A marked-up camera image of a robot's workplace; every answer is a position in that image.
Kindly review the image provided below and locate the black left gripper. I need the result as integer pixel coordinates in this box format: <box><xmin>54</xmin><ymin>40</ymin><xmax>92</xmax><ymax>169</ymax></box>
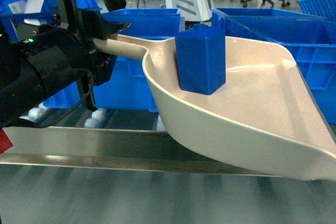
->
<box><xmin>52</xmin><ymin>9</ymin><xmax>131</xmax><ymax>111</ymax></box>

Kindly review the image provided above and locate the blue plastic block part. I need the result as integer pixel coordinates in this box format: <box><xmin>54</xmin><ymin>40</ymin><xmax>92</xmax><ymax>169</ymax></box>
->
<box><xmin>175</xmin><ymin>24</ymin><xmax>226</xmax><ymax>95</ymax></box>

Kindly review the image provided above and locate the beige plastic scoop tray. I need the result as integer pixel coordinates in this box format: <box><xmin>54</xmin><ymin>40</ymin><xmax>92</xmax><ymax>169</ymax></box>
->
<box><xmin>94</xmin><ymin>35</ymin><xmax>335</xmax><ymax>181</ymax></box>

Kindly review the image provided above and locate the steel shelf rack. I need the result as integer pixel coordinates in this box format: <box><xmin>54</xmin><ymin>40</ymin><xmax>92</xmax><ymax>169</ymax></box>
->
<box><xmin>1</xmin><ymin>123</ymin><xmax>266</xmax><ymax>177</ymax></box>

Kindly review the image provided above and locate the blue crate centre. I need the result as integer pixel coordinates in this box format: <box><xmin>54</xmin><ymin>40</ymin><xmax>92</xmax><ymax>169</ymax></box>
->
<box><xmin>44</xmin><ymin>8</ymin><xmax>186</xmax><ymax>112</ymax></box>

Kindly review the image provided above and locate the blue crate right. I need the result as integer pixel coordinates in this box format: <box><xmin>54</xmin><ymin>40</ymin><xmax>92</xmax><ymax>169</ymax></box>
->
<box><xmin>212</xmin><ymin>8</ymin><xmax>335</xmax><ymax>124</ymax></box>

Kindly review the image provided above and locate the black cable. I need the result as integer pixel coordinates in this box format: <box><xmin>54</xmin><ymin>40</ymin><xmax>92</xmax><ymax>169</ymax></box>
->
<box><xmin>10</xmin><ymin>68</ymin><xmax>95</xmax><ymax>129</ymax></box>

